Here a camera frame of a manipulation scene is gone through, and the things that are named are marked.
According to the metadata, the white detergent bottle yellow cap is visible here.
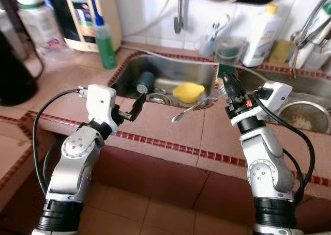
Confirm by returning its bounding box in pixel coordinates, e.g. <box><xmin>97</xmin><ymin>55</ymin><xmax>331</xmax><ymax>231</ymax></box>
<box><xmin>242</xmin><ymin>3</ymin><xmax>282</xmax><ymax>67</ymax></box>

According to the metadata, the beige black water ioniser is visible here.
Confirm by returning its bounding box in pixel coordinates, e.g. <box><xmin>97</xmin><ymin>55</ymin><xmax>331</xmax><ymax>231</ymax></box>
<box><xmin>46</xmin><ymin>0</ymin><xmax>122</xmax><ymax>52</ymax></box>

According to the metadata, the black electric kettle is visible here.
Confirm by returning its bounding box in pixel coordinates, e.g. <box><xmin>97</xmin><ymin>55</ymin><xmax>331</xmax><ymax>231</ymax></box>
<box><xmin>0</xmin><ymin>28</ymin><xmax>39</xmax><ymax>106</ymax></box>

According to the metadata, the steel wall tap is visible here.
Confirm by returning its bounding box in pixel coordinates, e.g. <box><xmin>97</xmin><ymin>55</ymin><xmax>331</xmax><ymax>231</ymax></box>
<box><xmin>173</xmin><ymin>0</ymin><xmax>185</xmax><ymax>34</ymax></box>

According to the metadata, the small steel sink basin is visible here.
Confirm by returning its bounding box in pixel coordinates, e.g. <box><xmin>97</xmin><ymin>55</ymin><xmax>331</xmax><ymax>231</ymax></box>
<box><xmin>111</xmin><ymin>54</ymin><xmax>218</xmax><ymax>109</ymax></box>

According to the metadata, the clear plastic bag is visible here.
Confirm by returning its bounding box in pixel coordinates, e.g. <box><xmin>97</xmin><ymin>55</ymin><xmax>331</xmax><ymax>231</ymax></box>
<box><xmin>287</xmin><ymin>88</ymin><xmax>331</xmax><ymax>109</ymax></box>

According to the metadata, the shallow steel bowl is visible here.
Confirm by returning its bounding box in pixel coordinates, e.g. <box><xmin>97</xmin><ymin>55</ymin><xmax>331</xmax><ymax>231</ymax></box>
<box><xmin>146</xmin><ymin>92</ymin><xmax>174</xmax><ymax>105</ymax></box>

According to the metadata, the large steel sink basin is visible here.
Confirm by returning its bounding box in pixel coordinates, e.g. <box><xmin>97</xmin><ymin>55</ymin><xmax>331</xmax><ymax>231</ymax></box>
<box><xmin>235</xmin><ymin>67</ymin><xmax>331</xmax><ymax>135</ymax></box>

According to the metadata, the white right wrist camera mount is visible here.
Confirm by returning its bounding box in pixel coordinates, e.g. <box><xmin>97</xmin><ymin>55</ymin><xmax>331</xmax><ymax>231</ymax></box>
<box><xmin>230</xmin><ymin>81</ymin><xmax>293</xmax><ymax>127</ymax></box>

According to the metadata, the large white bottle green ring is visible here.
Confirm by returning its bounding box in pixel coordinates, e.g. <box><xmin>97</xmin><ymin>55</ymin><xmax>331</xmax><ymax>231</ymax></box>
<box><xmin>10</xmin><ymin>0</ymin><xmax>65</xmax><ymax>52</ymax></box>

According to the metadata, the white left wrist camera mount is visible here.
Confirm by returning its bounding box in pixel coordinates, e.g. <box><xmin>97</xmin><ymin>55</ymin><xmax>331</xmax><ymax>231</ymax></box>
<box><xmin>84</xmin><ymin>84</ymin><xmax>117</xmax><ymax>135</ymax></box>

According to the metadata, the steel sink faucet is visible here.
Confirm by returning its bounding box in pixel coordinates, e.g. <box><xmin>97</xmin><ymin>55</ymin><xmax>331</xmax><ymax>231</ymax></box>
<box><xmin>290</xmin><ymin>0</ymin><xmax>331</xmax><ymax>70</ymax></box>

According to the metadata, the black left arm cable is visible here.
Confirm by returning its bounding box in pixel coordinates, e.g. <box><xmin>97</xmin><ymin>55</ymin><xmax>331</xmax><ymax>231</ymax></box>
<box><xmin>32</xmin><ymin>88</ymin><xmax>86</xmax><ymax>194</ymax></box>

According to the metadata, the blue plastic mug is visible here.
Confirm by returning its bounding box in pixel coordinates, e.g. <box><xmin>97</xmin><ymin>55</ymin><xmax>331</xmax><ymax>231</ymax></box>
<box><xmin>136</xmin><ymin>71</ymin><xmax>156</xmax><ymax>95</ymax></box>

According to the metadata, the white water hose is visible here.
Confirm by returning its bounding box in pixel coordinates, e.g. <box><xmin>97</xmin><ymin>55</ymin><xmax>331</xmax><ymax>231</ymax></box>
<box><xmin>122</xmin><ymin>45</ymin><xmax>269</xmax><ymax>83</ymax></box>

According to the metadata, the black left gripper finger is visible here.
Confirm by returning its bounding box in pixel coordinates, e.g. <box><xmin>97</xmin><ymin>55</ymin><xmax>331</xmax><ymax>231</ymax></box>
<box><xmin>129</xmin><ymin>92</ymin><xmax>148</xmax><ymax>122</ymax></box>

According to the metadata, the thin grey hose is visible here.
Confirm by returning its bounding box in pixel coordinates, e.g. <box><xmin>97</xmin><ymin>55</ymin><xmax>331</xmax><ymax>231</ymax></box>
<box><xmin>132</xmin><ymin>0</ymin><xmax>174</xmax><ymax>37</ymax></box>

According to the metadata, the steel mesh strainer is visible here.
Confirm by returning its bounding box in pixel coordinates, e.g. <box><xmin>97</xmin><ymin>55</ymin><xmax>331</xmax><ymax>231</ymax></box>
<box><xmin>278</xmin><ymin>101</ymin><xmax>331</xmax><ymax>134</ymax></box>

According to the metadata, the green dish soap bottle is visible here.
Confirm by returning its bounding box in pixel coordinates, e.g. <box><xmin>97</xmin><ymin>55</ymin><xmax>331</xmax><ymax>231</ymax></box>
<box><xmin>93</xmin><ymin>15</ymin><xmax>117</xmax><ymax>69</ymax></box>

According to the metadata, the yellow plastic bowl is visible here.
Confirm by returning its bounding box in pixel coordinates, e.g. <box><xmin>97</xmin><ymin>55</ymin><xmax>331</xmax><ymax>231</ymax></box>
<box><xmin>172</xmin><ymin>82</ymin><xmax>206</xmax><ymax>104</ymax></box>

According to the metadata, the yellow green sponge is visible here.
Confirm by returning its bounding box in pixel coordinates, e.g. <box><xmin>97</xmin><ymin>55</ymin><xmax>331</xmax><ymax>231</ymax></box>
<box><xmin>217</xmin><ymin>64</ymin><xmax>236</xmax><ymax>80</ymax></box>

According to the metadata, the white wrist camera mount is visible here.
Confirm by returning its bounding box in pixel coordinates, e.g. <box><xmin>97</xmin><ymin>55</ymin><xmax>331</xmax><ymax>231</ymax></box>
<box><xmin>84</xmin><ymin>84</ymin><xmax>117</xmax><ymax>135</ymax></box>
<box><xmin>230</xmin><ymin>81</ymin><xmax>293</xmax><ymax>127</ymax></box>

